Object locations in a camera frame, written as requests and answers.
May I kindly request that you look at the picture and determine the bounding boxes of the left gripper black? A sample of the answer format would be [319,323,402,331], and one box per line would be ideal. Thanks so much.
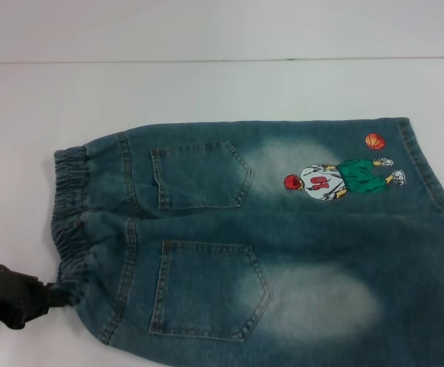
[0,262,71,342]

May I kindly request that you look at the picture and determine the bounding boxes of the blue denim shorts basketball print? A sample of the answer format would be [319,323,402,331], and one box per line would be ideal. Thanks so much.
[51,116,444,367]

